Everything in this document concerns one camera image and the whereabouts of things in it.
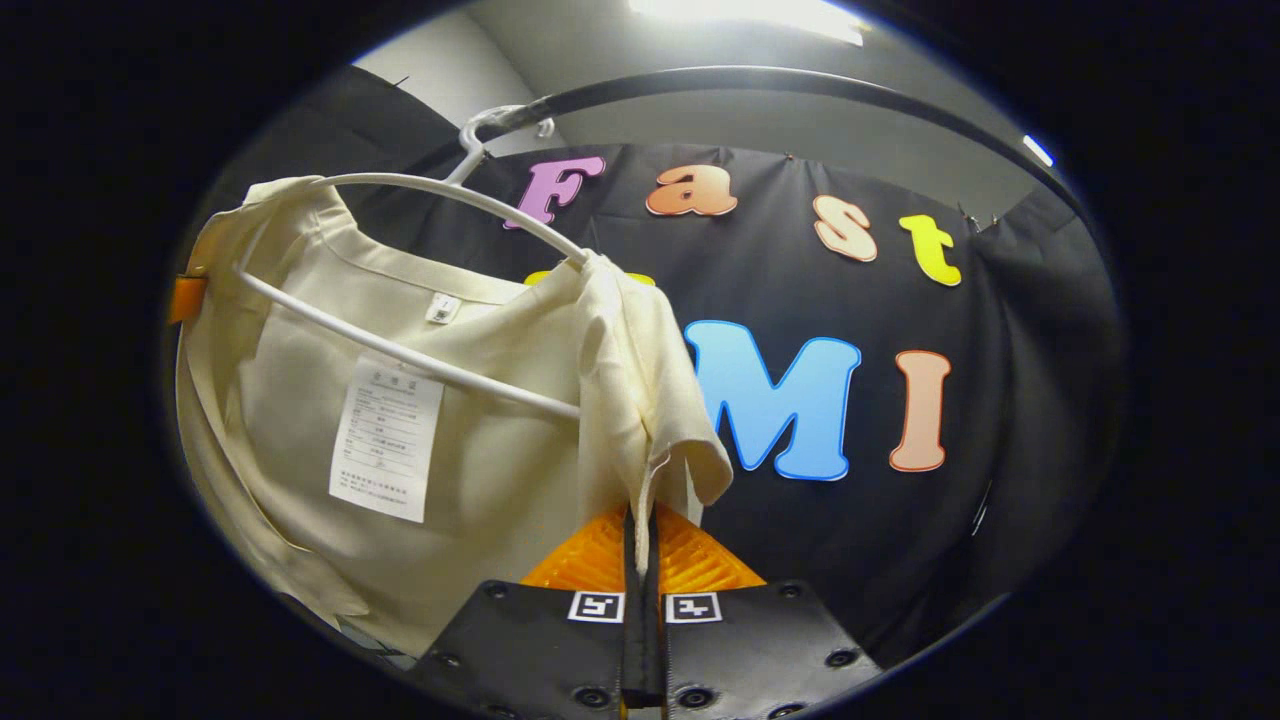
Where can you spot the black clothes rack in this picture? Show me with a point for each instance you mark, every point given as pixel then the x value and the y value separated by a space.
pixel 760 78

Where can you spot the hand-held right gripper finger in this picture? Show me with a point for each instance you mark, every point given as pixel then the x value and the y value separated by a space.
pixel 652 640
pixel 632 620

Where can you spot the cream shirt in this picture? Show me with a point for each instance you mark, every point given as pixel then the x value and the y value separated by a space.
pixel 500 470

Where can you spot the small ceiling light panel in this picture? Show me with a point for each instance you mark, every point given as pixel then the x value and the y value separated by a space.
pixel 1038 150

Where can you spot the large ceiling light panel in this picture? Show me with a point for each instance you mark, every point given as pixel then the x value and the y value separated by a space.
pixel 750 15

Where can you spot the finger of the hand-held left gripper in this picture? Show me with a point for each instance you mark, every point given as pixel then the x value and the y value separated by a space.
pixel 187 298

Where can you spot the black backdrop cloth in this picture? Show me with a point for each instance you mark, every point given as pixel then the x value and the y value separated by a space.
pixel 850 560

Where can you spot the white hanger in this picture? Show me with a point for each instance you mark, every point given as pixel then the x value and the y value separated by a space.
pixel 400 180

